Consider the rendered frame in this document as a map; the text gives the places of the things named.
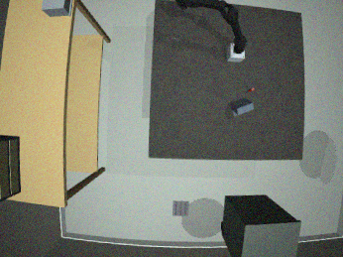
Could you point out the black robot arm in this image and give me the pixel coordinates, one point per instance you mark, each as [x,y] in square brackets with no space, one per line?
[231,18]

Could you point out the blue-grey sloped panel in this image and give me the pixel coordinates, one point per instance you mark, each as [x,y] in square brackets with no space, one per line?
[241,106]

